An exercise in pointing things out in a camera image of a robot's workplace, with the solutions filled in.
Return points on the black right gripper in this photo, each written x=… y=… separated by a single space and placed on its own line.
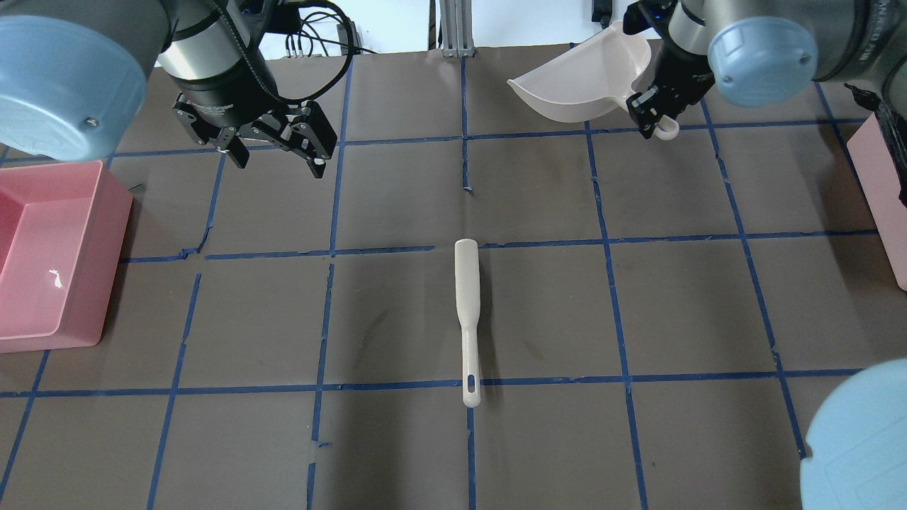
x=680 y=74

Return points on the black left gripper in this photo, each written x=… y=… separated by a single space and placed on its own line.
x=221 y=93

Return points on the white plastic dustpan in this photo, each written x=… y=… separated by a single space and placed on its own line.
x=588 y=81

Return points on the white hand brush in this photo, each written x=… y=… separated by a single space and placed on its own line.
x=467 y=272

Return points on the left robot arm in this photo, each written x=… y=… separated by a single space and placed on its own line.
x=75 y=74

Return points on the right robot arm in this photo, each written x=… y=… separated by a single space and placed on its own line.
x=757 y=53

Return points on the black trash bag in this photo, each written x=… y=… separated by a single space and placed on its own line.
x=892 y=126

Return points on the pink plastic bin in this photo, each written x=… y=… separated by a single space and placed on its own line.
x=63 y=227

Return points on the aluminium frame post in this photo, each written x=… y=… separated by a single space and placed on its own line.
x=456 y=39

